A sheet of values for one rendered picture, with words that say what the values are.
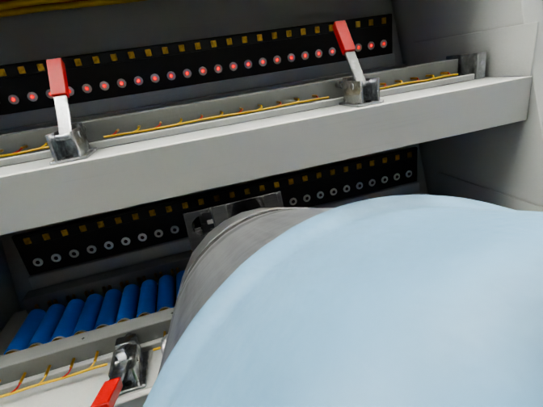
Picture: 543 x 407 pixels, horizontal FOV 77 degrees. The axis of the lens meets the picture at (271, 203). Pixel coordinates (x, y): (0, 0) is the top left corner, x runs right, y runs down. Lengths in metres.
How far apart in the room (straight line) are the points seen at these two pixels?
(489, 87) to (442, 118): 0.06
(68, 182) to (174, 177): 0.08
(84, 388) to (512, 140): 0.50
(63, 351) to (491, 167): 0.51
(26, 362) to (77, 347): 0.04
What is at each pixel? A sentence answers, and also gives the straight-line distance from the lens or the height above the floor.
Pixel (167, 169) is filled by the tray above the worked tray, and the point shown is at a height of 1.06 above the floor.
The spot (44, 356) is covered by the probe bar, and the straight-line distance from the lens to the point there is 0.39.
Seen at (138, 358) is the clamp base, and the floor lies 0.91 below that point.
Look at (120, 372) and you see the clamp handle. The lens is 0.32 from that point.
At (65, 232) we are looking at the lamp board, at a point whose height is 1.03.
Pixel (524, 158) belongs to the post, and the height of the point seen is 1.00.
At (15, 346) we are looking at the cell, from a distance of 0.43.
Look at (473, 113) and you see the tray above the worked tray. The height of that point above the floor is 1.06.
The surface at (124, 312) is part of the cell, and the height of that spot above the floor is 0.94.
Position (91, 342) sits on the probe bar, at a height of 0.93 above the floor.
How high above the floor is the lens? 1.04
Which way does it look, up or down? 4 degrees down
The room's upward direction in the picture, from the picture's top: 13 degrees counter-clockwise
